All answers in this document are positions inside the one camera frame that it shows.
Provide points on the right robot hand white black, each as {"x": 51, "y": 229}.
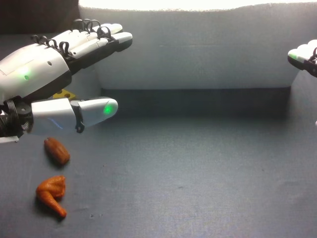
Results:
{"x": 34, "y": 72}

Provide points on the yellow triangle block with holes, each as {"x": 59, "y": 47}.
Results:
{"x": 65, "y": 94}

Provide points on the white styrofoam block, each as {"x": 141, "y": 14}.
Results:
{"x": 198, "y": 24}

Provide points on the grey table cloth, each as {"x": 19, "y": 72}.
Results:
{"x": 178, "y": 173}

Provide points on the orange toy chicken wing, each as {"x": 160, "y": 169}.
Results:
{"x": 53, "y": 189}

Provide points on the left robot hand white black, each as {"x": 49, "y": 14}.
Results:
{"x": 304, "y": 53}

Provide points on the brown toy meat piece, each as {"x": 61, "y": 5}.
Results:
{"x": 57, "y": 152}

